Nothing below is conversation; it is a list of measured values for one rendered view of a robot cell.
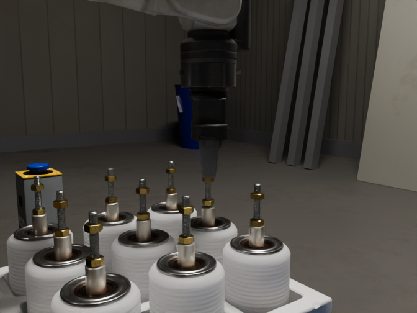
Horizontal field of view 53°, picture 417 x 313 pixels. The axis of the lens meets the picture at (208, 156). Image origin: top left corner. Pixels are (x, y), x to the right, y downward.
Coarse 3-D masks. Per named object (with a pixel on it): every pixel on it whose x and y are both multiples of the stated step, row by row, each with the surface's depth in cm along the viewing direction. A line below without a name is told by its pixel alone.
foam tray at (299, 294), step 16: (0, 272) 67; (0, 288) 62; (304, 288) 62; (0, 304) 57; (16, 304) 57; (144, 304) 57; (224, 304) 57; (288, 304) 57; (304, 304) 57; (320, 304) 57
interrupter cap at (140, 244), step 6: (120, 234) 63; (126, 234) 63; (132, 234) 64; (156, 234) 64; (162, 234) 63; (168, 234) 63; (120, 240) 60; (126, 240) 61; (132, 240) 61; (150, 240) 62; (156, 240) 61; (162, 240) 60; (126, 246) 59; (132, 246) 59; (138, 246) 59; (144, 246) 59; (150, 246) 59
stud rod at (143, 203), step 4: (140, 180) 61; (144, 180) 61; (140, 184) 61; (144, 184) 61; (140, 196) 61; (144, 196) 61; (140, 200) 61; (144, 200) 61; (140, 204) 61; (144, 204) 61; (140, 208) 61; (144, 208) 61; (140, 212) 61; (144, 212) 61
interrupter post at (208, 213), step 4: (204, 208) 68; (208, 208) 68; (212, 208) 68; (204, 212) 68; (208, 212) 68; (212, 212) 68; (204, 216) 68; (208, 216) 68; (212, 216) 68; (204, 220) 68; (208, 220) 68; (212, 220) 68; (204, 224) 68; (208, 224) 68; (212, 224) 68
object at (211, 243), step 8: (232, 224) 69; (192, 232) 66; (200, 232) 65; (208, 232) 65; (216, 232) 65; (224, 232) 66; (232, 232) 67; (200, 240) 65; (208, 240) 65; (216, 240) 65; (224, 240) 65; (200, 248) 65; (208, 248) 65; (216, 248) 65; (216, 256) 65
